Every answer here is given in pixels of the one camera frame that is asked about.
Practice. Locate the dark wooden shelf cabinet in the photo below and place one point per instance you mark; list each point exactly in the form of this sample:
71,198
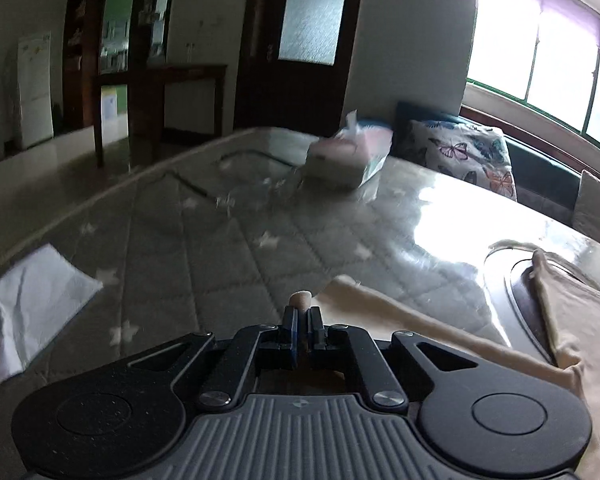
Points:
75,60

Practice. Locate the green framed window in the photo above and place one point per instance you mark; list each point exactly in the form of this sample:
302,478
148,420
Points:
510,35

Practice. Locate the beige garment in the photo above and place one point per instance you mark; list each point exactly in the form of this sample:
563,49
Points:
580,320

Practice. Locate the butterfly print pillow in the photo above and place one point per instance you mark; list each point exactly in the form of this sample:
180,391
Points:
455,155

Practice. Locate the dark door with frosted glass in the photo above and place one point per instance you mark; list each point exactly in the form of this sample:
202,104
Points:
260,85

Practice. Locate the white paper sheet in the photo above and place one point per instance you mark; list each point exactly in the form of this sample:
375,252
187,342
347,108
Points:
30,300

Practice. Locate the teal sofa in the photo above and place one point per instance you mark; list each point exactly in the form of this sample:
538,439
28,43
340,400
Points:
540,175

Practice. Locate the plain pale pillow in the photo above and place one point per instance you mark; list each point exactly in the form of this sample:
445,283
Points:
597,210

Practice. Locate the white refrigerator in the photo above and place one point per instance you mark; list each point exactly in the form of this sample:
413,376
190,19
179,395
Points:
35,100

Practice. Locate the dark wooden console table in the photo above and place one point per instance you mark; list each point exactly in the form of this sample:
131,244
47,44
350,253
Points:
180,72

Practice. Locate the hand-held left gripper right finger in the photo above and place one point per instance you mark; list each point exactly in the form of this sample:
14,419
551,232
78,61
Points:
311,332

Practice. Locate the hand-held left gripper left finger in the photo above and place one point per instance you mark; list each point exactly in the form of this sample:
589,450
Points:
292,332

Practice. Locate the pastel tissue box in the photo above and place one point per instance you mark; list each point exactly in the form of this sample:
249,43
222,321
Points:
335,160

